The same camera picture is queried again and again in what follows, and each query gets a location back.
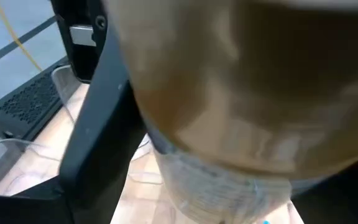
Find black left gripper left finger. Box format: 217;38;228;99
59;17;149;224

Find black perforated panel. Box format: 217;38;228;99
0;61;71;141

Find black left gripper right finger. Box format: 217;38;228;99
290;148;358;224

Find yellow cable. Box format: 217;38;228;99
0;0;44;73

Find tan lidded seasoning jar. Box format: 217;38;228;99
104;0;358;224

